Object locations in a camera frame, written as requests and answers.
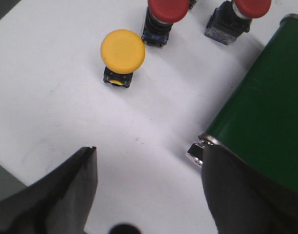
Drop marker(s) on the red mushroom push button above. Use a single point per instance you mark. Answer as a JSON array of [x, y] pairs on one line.
[[160, 17], [234, 17]]

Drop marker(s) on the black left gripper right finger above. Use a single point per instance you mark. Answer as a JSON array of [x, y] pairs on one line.
[[242, 201]]

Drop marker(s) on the conveyor drive belt pulley assembly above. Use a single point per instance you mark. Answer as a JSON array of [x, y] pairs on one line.
[[196, 150]]

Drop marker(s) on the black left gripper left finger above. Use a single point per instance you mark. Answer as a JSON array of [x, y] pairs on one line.
[[59, 203]]

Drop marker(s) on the green conveyor belt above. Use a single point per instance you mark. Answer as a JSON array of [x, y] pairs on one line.
[[259, 122]]

